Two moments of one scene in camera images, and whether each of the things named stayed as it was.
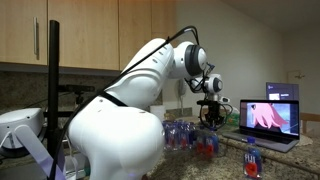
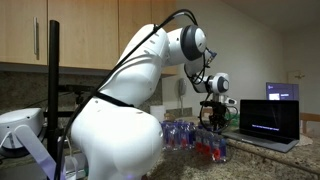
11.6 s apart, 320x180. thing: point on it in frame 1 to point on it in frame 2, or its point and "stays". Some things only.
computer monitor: x=282 y=91 stays
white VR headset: x=23 y=131 stays
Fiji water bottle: x=252 y=160 to x=219 y=147
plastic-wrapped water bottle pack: x=179 y=135 stays
